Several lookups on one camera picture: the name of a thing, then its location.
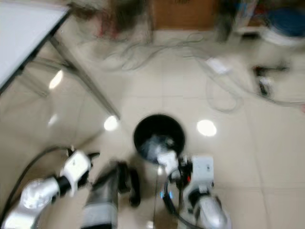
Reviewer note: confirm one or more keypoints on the white paper trash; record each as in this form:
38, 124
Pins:
167, 161

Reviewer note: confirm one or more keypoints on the crumpled clear plastic trash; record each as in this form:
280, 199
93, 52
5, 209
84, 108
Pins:
153, 147

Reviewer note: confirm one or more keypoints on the small black round bin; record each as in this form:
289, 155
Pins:
159, 125

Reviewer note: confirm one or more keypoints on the blue-lidded white rubbish bin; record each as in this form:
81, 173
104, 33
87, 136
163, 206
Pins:
286, 24

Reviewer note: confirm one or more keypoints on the robot left leg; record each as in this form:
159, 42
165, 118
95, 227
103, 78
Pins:
105, 198

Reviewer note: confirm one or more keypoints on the black power strip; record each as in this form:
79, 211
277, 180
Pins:
267, 78

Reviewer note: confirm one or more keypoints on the white table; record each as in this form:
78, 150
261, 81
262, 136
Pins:
24, 33

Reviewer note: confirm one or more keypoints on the brown cardboard box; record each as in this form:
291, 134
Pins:
186, 13

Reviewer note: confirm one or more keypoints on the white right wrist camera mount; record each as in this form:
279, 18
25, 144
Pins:
202, 172

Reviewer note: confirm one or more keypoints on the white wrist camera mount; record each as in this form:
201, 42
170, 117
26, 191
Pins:
202, 172
78, 166

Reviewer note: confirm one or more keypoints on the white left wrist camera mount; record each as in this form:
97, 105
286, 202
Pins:
78, 166

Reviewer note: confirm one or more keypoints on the white shelf frame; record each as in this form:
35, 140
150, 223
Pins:
233, 20

